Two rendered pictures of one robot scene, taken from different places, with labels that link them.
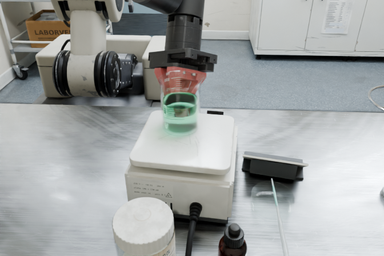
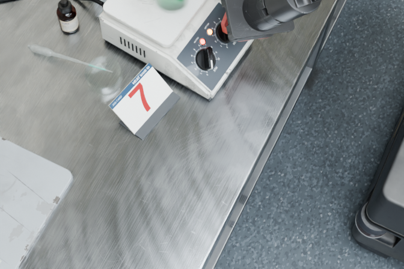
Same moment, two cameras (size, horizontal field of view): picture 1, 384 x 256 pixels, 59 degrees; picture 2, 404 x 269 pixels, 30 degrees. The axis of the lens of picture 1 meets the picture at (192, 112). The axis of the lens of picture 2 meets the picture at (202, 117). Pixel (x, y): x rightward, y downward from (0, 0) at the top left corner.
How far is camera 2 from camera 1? 108 cm
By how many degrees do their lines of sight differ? 71
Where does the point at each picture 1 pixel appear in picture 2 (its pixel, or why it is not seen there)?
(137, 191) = not seen: outside the picture
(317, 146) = (157, 172)
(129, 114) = (304, 20)
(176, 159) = not seen: outside the picture
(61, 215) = not seen: outside the picture
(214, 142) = (137, 14)
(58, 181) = not seen: outside the picture
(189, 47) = (244, 5)
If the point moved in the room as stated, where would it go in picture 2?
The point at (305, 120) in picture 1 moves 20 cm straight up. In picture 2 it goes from (208, 197) to (215, 140)
